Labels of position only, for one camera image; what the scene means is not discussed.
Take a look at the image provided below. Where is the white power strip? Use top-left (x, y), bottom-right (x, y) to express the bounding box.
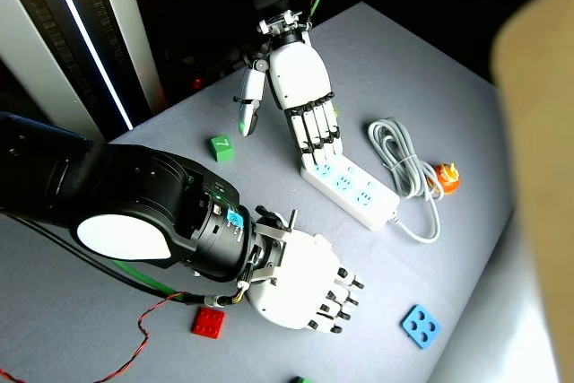
top-left (300, 154), bottom-right (402, 232)

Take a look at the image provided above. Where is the grey table cloth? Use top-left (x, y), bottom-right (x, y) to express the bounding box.
top-left (0, 1), bottom-right (516, 383)

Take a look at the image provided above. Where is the green number cube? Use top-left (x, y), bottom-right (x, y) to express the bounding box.
top-left (209, 135), bottom-right (236, 163)

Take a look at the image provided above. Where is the small orange toy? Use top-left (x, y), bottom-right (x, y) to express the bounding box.
top-left (432, 161), bottom-right (462, 196)

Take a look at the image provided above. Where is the white light strip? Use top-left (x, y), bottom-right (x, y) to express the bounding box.
top-left (42, 0), bottom-right (135, 132)

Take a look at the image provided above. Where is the blurred tan panel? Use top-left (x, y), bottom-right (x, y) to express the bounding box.
top-left (491, 0), bottom-right (574, 383)

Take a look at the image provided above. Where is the red toy brick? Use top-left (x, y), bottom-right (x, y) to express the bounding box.
top-left (192, 306), bottom-right (227, 339)

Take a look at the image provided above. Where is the blue four-hole foam block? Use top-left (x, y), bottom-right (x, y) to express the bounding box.
top-left (400, 304), bottom-right (443, 350)

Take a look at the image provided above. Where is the white power strip cable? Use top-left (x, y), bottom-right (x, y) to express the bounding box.
top-left (367, 118), bottom-right (445, 244)

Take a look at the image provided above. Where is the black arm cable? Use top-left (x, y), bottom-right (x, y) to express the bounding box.
top-left (0, 211), bottom-right (225, 309)

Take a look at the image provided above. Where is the white wall panel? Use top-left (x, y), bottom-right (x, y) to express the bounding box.
top-left (0, 0), bottom-right (105, 142)

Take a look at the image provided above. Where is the red twisted arm cable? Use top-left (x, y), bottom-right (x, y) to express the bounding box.
top-left (0, 292), bottom-right (186, 383)

